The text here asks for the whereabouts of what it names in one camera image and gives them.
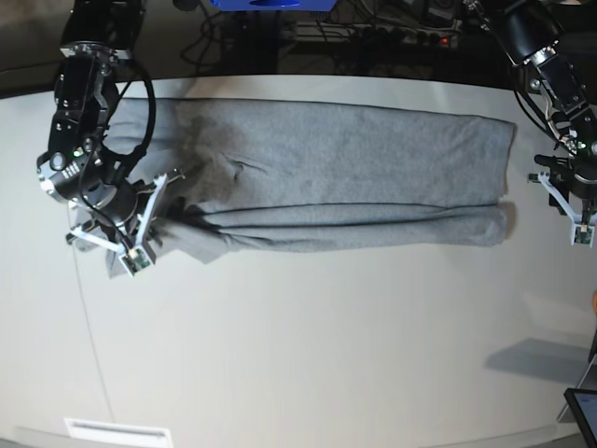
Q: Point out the white label strip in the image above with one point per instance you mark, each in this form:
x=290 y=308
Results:
x=118 y=434

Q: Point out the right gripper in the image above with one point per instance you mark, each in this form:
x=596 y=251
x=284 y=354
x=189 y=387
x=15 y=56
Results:
x=120 y=218

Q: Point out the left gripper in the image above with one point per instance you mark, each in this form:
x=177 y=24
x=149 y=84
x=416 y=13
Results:
x=576 y=176

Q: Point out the black power strip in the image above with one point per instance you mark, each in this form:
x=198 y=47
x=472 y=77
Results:
x=319 y=31

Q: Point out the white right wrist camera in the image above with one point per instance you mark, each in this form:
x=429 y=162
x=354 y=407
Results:
x=136 y=259

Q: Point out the blue box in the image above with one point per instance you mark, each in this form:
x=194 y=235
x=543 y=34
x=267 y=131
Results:
x=274 y=5

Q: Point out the orange-handled tool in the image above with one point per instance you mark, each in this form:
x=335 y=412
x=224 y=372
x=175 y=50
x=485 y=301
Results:
x=594 y=302

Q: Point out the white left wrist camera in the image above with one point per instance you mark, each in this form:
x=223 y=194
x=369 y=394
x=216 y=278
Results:
x=582 y=234

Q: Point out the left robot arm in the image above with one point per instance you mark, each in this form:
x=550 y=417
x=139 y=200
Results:
x=528 y=34

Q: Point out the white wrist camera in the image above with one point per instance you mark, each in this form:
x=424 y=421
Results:
x=136 y=259
x=582 y=234

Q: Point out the black tablet on stand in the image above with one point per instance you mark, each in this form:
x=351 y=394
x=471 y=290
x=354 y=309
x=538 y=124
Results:
x=582 y=403

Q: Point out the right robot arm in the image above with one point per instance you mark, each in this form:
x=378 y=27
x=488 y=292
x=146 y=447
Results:
x=77 y=168

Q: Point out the grey T-shirt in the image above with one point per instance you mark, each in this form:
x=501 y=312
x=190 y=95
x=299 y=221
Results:
x=314 y=177

